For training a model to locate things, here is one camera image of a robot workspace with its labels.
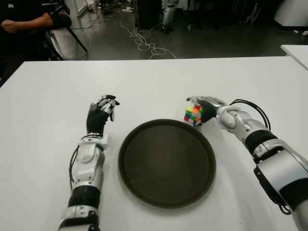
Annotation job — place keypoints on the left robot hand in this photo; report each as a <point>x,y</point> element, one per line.
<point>96,120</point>

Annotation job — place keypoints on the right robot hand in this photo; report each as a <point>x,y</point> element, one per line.
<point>209,113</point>

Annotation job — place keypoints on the multicolour Rubik's cube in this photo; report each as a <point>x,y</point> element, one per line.
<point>192,114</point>

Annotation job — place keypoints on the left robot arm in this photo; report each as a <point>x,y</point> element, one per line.
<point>89,156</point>

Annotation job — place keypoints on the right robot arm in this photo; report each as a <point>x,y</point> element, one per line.
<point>281,168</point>

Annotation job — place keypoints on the person bare forearm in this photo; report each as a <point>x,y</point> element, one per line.
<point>31,22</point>

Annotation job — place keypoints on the round dark brown plate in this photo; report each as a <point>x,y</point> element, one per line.
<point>166,163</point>

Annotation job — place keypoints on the white humanoid robot background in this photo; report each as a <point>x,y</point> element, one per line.
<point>168,16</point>

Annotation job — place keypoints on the black chair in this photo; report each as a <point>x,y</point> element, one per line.
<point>63,20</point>

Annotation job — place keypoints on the white side table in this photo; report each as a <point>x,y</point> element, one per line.
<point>298,54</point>

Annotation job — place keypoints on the white board panel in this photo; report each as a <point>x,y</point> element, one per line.
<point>78,7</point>

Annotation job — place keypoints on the black cabinet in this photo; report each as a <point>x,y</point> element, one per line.
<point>149,13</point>

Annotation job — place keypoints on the small white floor object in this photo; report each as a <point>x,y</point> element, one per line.
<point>303,32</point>

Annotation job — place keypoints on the white machine housing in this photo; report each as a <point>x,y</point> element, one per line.
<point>293,12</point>

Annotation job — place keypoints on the seated person black clothes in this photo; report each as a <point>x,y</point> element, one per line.
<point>19,7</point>

